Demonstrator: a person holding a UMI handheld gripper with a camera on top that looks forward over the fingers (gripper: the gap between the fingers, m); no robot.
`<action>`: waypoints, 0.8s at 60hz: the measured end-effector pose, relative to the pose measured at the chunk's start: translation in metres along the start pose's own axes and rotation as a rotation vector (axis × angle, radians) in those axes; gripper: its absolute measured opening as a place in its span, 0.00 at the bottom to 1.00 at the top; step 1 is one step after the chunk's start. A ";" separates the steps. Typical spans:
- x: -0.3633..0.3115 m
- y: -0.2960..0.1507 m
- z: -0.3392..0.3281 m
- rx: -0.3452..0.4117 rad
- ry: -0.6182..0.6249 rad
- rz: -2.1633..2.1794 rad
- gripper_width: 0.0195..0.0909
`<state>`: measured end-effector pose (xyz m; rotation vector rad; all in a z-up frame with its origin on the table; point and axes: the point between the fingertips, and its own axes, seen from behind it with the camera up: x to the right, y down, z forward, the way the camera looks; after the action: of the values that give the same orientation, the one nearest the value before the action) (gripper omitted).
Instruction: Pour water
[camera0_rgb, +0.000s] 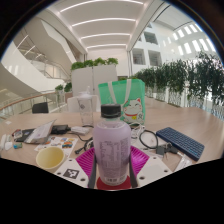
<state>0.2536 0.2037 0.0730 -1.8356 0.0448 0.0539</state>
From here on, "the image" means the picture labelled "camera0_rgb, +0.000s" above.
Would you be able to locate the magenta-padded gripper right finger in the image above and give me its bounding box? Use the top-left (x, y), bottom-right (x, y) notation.
top-left (128, 145), bottom-right (174, 188)

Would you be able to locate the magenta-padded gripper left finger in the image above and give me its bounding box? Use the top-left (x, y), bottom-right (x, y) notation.
top-left (53, 146), bottom-right (98, 189)

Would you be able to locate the bunch of keys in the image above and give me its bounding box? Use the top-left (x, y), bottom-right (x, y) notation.
top-left (155, 142), bottom-right (179, 158)

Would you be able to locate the colourful sticker sheet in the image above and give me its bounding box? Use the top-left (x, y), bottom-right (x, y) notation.
top-left (34, 135), bottom-right (79, 158)

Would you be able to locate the white power adapter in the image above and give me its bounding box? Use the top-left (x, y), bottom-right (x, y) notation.
top-left (70, 125), bottom-right (91, 136)

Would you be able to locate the pale yellow mug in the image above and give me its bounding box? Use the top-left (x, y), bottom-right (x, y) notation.
top-left (35, 146), bottom-right (66, 174)

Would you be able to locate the black power adapter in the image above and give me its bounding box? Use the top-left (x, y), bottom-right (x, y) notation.
top-left (50, 124), bottom-right (72, 135)

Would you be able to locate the clear plastic packet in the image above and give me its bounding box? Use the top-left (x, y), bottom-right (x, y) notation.
top-left (173, 154), bottom-right (194, 173)

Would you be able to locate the dark blue keyboard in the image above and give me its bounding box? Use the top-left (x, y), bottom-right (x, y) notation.
top-left (155, 126), bottom-right (206, 162)

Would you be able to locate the open booklet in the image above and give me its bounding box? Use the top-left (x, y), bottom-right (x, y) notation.
top-left (23, 119), bottom-right (57, 145)

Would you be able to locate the green tote bag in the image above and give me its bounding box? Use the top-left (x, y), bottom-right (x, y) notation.
top-left (97, 78), bottom-right (147, 126)

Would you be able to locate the black office chair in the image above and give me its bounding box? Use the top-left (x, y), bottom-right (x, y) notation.
top-left (31, 101), bottom-right (50, 115)

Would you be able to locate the white planter partition with plants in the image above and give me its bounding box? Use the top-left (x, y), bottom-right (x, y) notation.
top-left (70, 57), bottom-right (119, 98)

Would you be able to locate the small white device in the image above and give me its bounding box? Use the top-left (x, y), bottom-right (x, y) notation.
top-left (0, 133), bottom-right (8, 151)

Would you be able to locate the row of green hedge plants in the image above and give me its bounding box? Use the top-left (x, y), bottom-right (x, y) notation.
top-left (133, 51), bottom-right (224, 114)

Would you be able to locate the group of ceiling light strips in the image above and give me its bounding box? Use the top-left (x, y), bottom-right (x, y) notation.
top-left (59, 0), bottom-right (144, 49)

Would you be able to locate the black power cable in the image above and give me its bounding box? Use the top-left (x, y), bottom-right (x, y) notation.
top-left (68, 131), bottom-right (96, 155)

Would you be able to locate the looped black cable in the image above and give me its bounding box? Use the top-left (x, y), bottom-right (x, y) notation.
top-left (138, 129), bottom-right (159, 150)

